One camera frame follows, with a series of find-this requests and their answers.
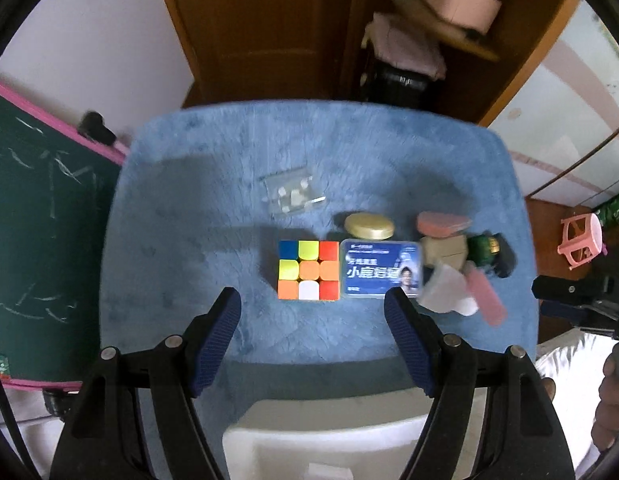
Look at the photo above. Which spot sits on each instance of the wooden shelf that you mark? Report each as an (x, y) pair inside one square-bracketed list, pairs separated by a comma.
[(439, 30)]

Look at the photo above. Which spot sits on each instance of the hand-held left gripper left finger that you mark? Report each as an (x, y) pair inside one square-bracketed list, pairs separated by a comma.
[(214, 340)]

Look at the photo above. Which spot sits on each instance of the wooden door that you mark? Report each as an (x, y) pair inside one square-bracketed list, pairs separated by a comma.
[(259, 30)]

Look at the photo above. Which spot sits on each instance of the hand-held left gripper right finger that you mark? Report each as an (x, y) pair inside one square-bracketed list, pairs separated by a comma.
[(412, 340)]

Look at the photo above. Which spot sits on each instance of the black bin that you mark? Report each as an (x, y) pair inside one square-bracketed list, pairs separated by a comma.
[(397, 85)]

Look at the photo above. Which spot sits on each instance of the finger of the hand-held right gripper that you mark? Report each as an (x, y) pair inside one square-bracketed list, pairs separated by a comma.
[(559, 287), (569, 315)]

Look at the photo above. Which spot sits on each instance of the person's right hand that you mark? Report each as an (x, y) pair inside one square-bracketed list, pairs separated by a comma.
[(612, 400)]

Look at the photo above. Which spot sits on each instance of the black wheel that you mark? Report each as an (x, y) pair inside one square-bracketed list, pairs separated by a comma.
[(59, 402)]

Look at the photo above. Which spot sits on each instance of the blue plush table cover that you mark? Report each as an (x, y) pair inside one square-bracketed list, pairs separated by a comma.
[(199, 195)]

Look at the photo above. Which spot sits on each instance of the multicolour puzzle cube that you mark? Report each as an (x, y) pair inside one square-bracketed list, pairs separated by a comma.
[(308, 271)]

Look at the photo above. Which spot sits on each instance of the pink rectangular box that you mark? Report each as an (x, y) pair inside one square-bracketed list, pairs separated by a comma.
[(487, 297)]

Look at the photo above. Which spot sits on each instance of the green patterned item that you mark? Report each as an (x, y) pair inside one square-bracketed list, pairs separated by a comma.
[(614, 217)]

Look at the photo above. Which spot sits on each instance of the beige sponge block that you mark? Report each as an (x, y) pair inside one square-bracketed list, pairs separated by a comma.
[(444, 251)]

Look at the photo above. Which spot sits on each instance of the white paper packet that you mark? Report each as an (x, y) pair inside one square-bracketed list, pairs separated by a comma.
[(447, 290)]

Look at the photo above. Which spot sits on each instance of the white plastic tray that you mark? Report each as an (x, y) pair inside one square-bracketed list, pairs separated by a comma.
[(319, 440)]

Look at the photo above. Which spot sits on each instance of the green chalkboard with pink frame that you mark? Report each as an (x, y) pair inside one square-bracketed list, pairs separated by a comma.
[(44, 240)]

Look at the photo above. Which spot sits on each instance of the pink folded cloth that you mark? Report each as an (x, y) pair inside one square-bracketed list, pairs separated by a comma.
[(404, 47)]

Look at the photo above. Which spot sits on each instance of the pink plastic stool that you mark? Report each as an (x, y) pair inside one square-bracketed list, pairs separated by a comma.
[(582, 237)]

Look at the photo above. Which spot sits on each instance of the white wardrobe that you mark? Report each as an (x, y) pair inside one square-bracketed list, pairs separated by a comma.
[(569, 120)]

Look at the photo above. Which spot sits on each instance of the black chalkboard clip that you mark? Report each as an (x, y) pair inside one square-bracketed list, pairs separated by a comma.
[(97, 127)]

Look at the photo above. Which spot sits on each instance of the clear plastic bag white pieces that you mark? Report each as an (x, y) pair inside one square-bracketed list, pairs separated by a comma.
[(292, 192)]

